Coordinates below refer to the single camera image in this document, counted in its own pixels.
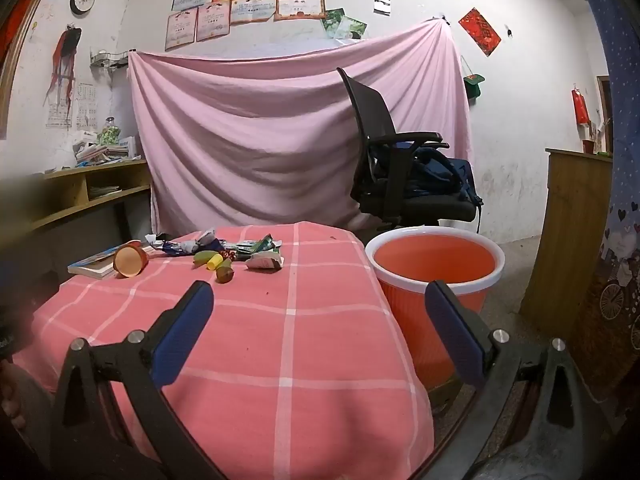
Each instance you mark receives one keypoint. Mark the black office chair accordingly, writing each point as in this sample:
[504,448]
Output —
[375,105]

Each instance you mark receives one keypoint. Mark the stack of books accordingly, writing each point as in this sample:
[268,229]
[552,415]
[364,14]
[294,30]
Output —
[100,152]

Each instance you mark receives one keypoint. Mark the red diamond wall paper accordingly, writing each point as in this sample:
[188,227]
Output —
[480,31]

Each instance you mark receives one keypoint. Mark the wooden desk with shelves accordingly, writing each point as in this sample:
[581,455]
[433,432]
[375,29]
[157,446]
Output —
[75,172]

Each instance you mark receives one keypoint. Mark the small red cup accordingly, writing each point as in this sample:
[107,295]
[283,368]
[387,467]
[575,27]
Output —
[588,147]

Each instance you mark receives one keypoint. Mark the green snack wrapper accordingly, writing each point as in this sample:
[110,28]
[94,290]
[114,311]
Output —
[255,246]

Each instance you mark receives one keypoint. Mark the yellow plastic cylinder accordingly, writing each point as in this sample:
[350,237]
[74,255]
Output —
[215,261]

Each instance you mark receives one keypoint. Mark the red hanging packet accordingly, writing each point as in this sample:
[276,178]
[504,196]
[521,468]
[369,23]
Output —
[581,107]

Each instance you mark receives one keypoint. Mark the person's left hand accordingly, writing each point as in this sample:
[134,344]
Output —
[10,400]

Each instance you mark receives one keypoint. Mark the green plant photo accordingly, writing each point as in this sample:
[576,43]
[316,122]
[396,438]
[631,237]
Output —
[331,21]
[354,27]

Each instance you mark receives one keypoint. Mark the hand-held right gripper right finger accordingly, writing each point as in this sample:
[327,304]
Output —
[455,332]

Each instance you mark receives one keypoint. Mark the silver crumpled wrapper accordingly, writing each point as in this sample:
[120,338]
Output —
[205,239]

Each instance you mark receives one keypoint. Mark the orange cup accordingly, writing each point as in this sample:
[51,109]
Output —
[129,260]

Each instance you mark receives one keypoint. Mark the blue dotted printed curtain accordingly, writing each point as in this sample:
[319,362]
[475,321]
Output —
[620,110]

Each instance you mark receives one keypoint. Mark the white crumpled wrapper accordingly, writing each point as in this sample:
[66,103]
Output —
[262,261]

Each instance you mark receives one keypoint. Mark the red hanging kite ornament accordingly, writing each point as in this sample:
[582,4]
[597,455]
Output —
[65,50]

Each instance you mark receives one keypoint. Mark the small white crumpled paper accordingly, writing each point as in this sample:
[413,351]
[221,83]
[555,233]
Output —
[152,238]

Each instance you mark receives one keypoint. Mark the wooden cabinet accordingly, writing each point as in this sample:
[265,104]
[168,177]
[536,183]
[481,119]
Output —
[565,230]

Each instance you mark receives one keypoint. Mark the wooden door frame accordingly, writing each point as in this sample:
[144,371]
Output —
[602,110]

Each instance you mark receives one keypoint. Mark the wall calendar poster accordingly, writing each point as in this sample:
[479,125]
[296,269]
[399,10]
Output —
[75,107]

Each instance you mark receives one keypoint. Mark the green leaf twig red stem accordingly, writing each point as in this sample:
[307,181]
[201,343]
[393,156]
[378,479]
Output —
[225,274]

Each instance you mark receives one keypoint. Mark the blue snack wrapper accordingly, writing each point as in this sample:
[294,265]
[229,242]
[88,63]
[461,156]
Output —
[169,248]

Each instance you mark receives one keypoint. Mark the black and white sticker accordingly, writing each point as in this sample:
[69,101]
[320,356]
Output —
[382,4]

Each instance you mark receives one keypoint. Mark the green hanging hat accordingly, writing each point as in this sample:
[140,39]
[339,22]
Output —
[473,86]

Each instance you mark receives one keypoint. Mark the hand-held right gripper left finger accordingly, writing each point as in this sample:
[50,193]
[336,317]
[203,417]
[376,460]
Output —
[182,332]

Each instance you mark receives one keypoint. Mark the blue cover book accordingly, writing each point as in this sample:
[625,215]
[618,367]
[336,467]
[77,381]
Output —
[95,262]

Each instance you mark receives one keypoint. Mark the pink checked tablecloth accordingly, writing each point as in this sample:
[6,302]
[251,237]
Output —
[300,360]

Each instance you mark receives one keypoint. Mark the dark blue backpack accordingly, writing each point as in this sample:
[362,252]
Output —
[450,175]

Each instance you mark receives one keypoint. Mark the glass jar green contents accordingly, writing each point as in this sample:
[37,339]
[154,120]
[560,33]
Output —
[108,134]

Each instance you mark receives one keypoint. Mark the pink hanging bedsheet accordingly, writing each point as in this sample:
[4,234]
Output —
[240,135]

